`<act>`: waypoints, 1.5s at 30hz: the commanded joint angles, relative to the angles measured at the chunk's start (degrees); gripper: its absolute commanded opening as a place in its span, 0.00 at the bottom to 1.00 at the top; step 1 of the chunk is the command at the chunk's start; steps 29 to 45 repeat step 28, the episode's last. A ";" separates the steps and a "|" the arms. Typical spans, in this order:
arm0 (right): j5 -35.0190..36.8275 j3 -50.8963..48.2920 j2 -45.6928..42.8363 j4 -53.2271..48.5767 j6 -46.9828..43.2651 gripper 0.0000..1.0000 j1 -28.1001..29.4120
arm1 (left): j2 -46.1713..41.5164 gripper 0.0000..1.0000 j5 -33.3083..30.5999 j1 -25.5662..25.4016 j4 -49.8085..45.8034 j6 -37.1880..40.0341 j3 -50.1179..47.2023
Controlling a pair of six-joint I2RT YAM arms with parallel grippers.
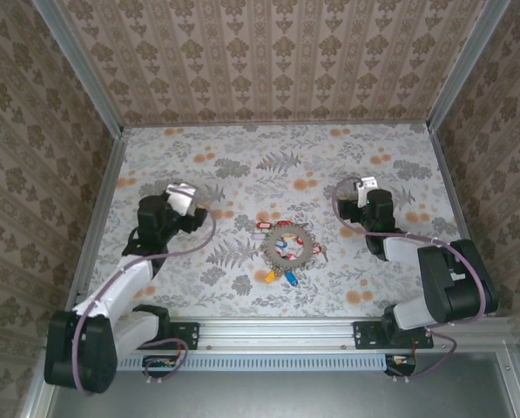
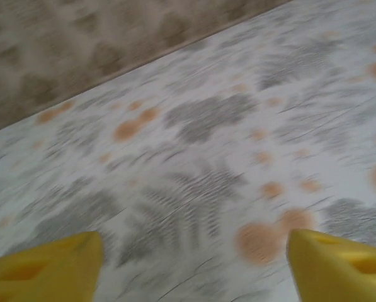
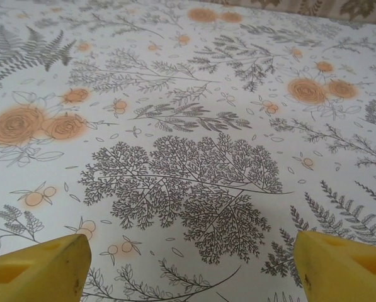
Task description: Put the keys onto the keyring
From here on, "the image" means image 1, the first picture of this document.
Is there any black electronics box with wires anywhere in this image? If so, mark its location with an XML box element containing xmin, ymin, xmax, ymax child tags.
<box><xmin>142</xmin><ymin>354</ymin><xmax>179</xmax><ymax>379</ymax></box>
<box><xmin>383</xmin><ymin>353</ymin><xmax>418</xmax><ymax>378</ymax></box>

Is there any aluminium frame post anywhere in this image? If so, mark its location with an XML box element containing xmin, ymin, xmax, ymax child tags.
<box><xmin>29</xmin><ymin>0</ymin><xmax>126</xmax><ymax>137</ymax></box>
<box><xmin>425</xmin><ymin>0</ymin><xmax>512</xmax><ymax>134</ymax></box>

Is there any aluminium side rail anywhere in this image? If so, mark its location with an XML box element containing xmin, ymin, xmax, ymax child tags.
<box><xmin>428</xmin><ymin>125</ymin><xmax>512</xmax><ymax>323</ymax></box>
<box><xmin>67</xmin><ymin>128</ymin><xmax>131</xmax><ymax>313</ymax></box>

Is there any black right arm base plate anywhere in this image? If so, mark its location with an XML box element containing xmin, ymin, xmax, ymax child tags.
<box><xmin>353</xmin><ymin>320</ymin><xmax>435</xmax><ymax>351</ymax></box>

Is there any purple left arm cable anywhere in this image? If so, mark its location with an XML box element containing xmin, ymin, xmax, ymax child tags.
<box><xmin>71</xmin><ymin>191</ymin><xmax>226</xmax><ymax>396</ymax></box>

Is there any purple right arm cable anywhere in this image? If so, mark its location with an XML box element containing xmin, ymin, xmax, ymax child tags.
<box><xmin>331</xmin><ymin>176</ymin><xmax>491</xmax><ymax>384</ymax></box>

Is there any aluminium mounting rail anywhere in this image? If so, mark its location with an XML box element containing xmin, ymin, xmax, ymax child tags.
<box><xmin>115</xmin><ymin>317</ymin><xmax>513</xmax><ymax>353</ymax></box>

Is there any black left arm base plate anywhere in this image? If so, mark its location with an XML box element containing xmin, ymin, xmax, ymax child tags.
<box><xmin>122</xmin><ymin>320</ymin><xmax>201</xmax><ymax>351</ymax></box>

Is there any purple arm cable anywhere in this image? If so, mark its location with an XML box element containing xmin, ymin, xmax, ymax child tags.
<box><xmin>71</xmin><ymin>191</ymin><xmax>226</xmax><ymax>396</ymax></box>
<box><xmin>331</xmin><ymin>176</ymin><xmax>491</xmax><ymax>384</ymax></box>

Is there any silver keyring disc with rings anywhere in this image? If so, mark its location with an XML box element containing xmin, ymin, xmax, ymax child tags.
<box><xmin>259</xmin><ymin>219</ymin><xmax>325</xmax><ymax>274</ymax></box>

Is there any grey slotted cable duct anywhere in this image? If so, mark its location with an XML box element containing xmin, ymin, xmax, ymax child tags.
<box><xmin>118</xmin><ymin>353</ymin><xmax>389</xmax><ymax>373</ymax></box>

